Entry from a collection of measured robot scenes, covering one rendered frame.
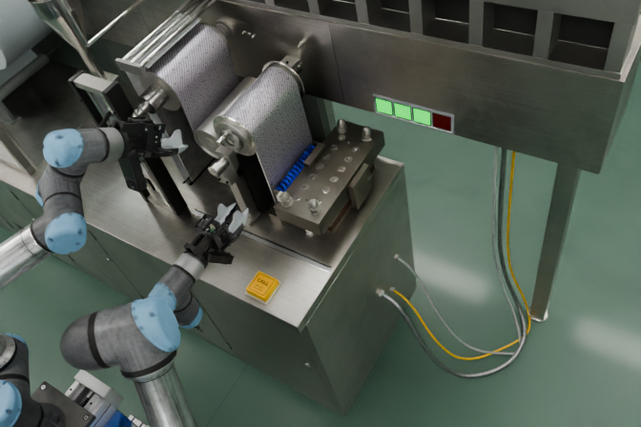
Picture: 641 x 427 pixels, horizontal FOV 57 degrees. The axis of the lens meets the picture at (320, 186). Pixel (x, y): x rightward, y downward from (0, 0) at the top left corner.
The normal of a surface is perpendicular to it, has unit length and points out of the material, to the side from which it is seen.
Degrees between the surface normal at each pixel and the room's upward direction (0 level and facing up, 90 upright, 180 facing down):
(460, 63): 90
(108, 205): 0
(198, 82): 92
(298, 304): 0
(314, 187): 0
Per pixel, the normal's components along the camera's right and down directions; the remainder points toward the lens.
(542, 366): -0.18, -0.64
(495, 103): -0.51, 0.71
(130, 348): 0.05, 0.22
